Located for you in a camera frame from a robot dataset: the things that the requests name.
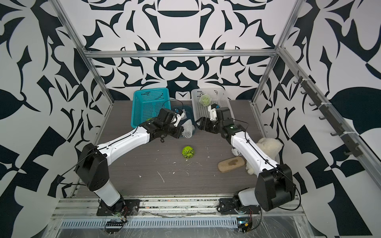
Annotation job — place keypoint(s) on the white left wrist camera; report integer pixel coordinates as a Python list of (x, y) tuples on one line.
[(180, 116)]

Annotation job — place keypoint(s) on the dark teal small tray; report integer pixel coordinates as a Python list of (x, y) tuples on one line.
[(188, 112)]

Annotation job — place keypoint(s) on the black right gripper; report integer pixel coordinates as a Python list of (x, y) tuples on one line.
[(205, 122)]

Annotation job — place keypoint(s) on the white plush toy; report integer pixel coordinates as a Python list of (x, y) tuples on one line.
[(270, 146)]

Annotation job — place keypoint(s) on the black wall hook rail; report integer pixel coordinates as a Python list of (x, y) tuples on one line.
[(330, 114)]

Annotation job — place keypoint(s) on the tan sponge block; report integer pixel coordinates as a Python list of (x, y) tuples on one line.
[(230, 164)]

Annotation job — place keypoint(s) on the teal perforated plastic basket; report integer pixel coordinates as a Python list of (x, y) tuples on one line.
[(148, 103)]

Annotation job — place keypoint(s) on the white foam net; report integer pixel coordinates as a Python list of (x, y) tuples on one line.
[(188, 129)]

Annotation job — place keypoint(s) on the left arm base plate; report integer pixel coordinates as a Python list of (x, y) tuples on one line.
[(128, 207)]

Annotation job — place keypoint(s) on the white perforated plastic basket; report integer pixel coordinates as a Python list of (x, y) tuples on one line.
[(202, 98)]

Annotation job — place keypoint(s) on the green custard apple sleeved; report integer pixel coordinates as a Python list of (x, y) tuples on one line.
[(205, 100)]

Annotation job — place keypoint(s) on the green custard apple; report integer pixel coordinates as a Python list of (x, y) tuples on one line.
[(188, 152)]

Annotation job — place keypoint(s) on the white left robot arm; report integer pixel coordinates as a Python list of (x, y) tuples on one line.
[(94, 160)]

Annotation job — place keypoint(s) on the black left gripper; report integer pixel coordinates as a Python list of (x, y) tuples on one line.
[(179, 129)]

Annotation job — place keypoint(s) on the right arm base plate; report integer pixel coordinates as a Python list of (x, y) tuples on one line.
[(229, 206)]

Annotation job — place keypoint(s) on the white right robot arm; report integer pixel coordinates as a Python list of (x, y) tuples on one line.
[(275, 186)]

